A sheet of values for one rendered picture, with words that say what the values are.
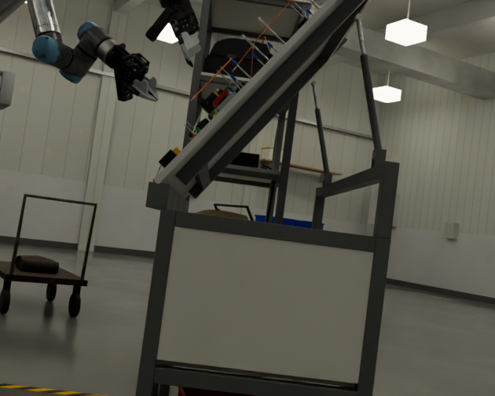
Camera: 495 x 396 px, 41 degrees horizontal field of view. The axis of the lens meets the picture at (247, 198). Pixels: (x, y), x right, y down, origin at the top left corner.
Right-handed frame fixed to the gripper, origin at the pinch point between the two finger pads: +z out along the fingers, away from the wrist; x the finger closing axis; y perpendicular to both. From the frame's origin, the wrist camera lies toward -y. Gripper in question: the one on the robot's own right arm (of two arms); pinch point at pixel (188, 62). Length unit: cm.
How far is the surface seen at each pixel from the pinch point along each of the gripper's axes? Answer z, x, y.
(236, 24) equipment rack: -41, 140, 31
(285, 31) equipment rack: -29, 140, 54
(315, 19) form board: 8.3, -29.4, 35.0
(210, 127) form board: 25.0, -31.5, -1.0
